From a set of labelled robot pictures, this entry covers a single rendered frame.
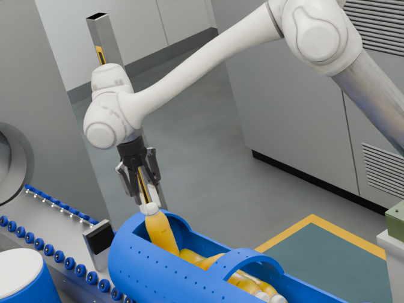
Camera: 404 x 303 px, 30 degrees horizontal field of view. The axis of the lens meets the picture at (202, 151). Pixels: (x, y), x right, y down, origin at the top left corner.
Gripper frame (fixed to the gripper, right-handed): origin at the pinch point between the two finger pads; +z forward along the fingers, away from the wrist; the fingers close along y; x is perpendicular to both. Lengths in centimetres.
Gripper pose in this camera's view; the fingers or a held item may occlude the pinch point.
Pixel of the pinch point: (148, 199)
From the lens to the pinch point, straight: 216.1
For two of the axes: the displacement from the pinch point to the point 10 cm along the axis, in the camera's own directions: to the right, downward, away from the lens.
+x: 6.2, 2.0, -7.6
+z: 2.4, 8.7, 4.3
